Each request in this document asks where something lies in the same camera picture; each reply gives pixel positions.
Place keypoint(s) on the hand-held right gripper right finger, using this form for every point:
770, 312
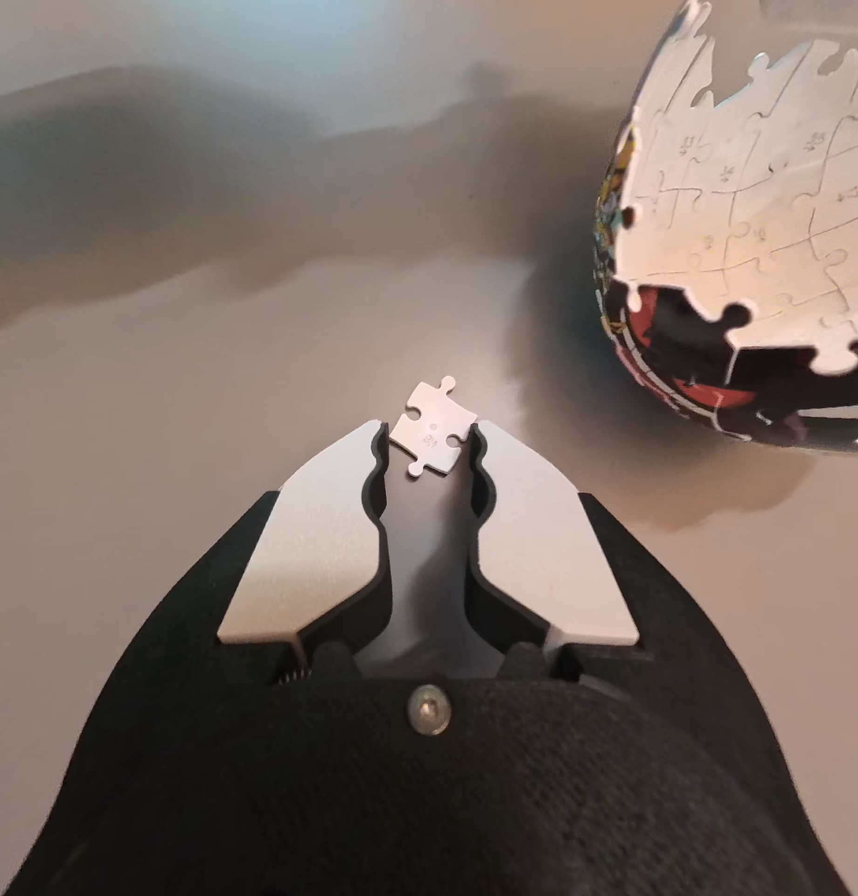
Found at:
555, 560

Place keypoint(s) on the partly built puzzle ball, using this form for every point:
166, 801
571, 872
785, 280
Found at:
751, 210

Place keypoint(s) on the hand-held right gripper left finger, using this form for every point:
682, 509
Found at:
303, 560

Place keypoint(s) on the square white jigsaw piece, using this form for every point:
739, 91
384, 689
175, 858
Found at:
432, 434

